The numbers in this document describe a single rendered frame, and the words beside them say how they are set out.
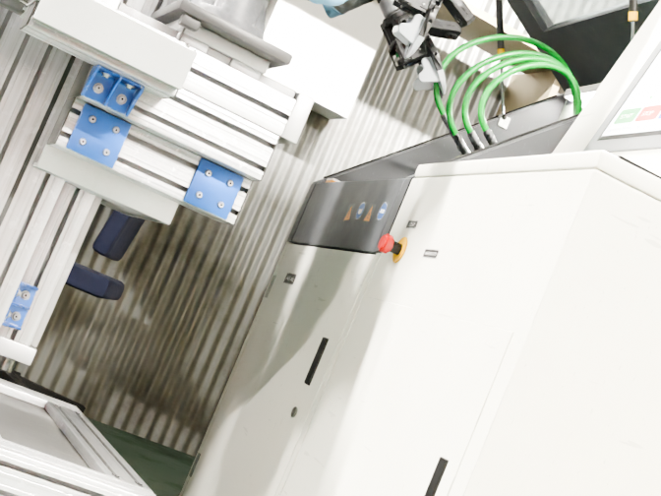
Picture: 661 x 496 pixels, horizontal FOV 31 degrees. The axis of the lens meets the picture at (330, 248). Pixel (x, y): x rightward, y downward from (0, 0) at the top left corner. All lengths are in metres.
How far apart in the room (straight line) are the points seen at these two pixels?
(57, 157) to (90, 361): 2.43
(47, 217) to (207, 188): 0.31
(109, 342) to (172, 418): 0.39
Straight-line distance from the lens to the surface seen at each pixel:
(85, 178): 2.23
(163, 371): 4.66
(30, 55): 2.28
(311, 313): 2.54
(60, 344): 4.56
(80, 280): 3.87
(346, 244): 2.51
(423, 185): 2.24
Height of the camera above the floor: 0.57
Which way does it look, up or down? 5 degrees up
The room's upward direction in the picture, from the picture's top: 23 degrees clockwise
